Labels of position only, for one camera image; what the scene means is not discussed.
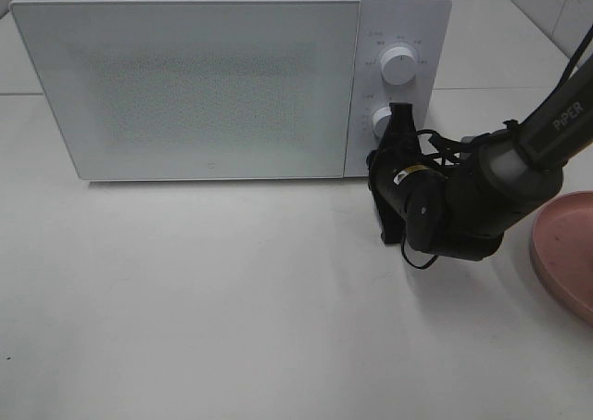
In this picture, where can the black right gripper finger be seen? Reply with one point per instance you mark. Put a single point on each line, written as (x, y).
(400, 132)

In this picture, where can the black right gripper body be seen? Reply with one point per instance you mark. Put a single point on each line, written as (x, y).
(408, 195)

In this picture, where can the pink round plate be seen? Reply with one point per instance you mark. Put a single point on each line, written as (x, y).
(561, 251)

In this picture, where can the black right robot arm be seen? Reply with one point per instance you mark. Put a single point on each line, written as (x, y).
(459, 201)

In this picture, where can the white lower timer knob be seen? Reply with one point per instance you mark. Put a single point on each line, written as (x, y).
(380, 119)

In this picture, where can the white upper power knob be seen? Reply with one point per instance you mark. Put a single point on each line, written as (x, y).
(398, 64)

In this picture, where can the white microwave oven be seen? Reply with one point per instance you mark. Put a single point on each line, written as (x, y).
(421, 24)

